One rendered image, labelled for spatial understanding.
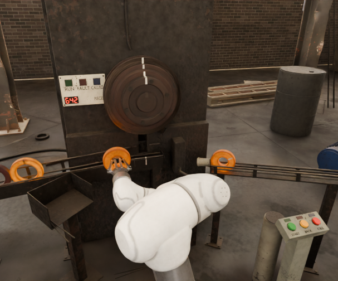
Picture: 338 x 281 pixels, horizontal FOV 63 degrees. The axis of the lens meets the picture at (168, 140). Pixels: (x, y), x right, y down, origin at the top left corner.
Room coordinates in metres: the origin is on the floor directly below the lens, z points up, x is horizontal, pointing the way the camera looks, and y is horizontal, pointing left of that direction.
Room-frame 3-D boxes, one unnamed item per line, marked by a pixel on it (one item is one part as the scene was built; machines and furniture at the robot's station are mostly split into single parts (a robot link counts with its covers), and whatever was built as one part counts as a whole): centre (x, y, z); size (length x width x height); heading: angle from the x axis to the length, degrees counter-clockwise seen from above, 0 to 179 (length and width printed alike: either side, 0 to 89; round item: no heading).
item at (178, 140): (1.69, -0.06, 0.68); 0.11 x 0.08 x 0.24; 16
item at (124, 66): (1.61, 0.16, 1.11); 0.47 x 0.06 x 0.47; 106
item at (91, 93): (1.63, 0.51, 1.15); 0.26 x 0.02 x 0.18; 106
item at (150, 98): (1.52, 0.13, 1.11); 0.28 x 0.06 x 0.28; 106
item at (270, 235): (1.24, -0.61, 0.26); 0.12 x 0.12 x 0.52
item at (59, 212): (1.22, 0.58, 0.36); 0.26 x 0.20 x 0.72; 141
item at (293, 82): (3.80, -1.82, 0.45); 0.59 x 0.59 x 0.89
